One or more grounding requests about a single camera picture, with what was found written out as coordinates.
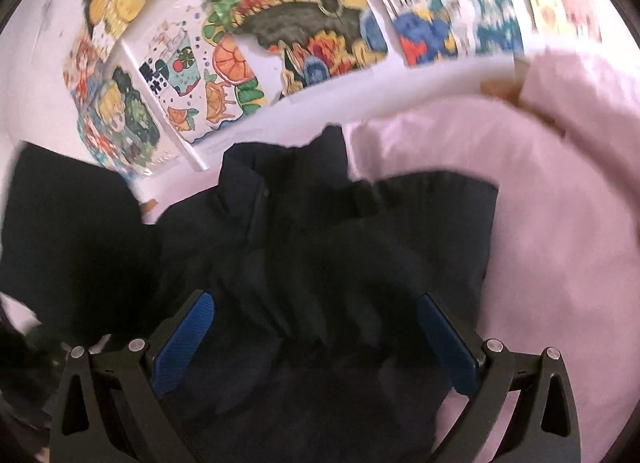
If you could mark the white fruit drawing wall poster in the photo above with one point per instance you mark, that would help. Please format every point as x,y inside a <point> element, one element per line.
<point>200,78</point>

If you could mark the cartoon figure wall poster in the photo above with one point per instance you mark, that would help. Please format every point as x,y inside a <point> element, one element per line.
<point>115,113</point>

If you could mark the yellow and green wall poster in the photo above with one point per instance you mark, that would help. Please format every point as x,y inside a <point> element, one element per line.
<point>107,3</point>

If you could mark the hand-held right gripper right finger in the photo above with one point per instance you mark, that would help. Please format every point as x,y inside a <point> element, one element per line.
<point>445,338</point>

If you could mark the pink bed sheet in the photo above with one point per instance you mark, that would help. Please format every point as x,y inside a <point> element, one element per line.
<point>560,223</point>

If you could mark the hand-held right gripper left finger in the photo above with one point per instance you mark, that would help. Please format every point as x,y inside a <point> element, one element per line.
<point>185,338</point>

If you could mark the wooden bed headboard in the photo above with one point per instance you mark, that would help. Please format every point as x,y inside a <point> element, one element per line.
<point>502,89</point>

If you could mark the dark navy jacket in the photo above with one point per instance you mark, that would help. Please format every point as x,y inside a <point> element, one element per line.
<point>310,263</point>

